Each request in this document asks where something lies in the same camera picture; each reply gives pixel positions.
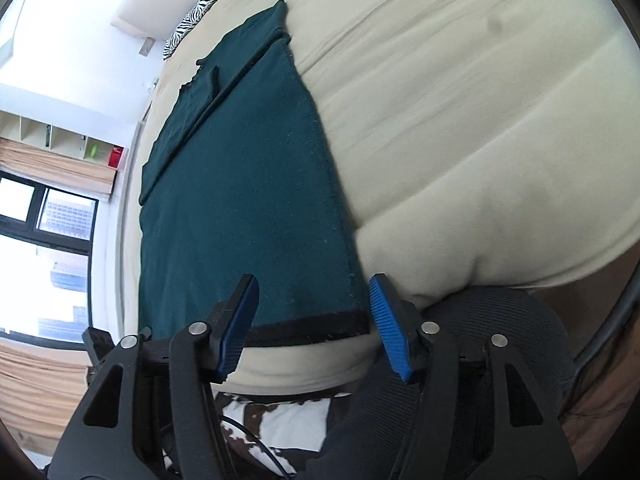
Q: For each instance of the black framed window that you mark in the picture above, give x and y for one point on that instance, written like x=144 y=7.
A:
x=46 y=256

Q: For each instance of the white wall shelf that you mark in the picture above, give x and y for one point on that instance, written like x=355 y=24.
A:
x=54 y=139

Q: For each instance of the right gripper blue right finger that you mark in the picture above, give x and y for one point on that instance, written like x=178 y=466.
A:
x=398 y=323

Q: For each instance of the black mesh office chair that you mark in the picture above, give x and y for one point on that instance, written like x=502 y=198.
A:
x=365 y=443

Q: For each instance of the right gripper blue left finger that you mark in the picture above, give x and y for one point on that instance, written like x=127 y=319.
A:
x=230 y=323

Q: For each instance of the red storage box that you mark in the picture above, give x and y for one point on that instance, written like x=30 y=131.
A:
x=115 y=156

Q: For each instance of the dark green knit sweater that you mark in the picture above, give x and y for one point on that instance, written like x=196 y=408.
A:
x=239 y=181

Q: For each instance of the zebra print pillow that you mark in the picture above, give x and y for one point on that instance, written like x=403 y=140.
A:
x=185 y=26

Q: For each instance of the beige curtain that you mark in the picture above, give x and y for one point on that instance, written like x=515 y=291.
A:
x=57 y=170

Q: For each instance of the beige bed with sheet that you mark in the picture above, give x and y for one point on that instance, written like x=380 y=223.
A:
x=477 y=142

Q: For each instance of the wall switch panel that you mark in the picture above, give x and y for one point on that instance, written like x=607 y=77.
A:
x=147 y=46

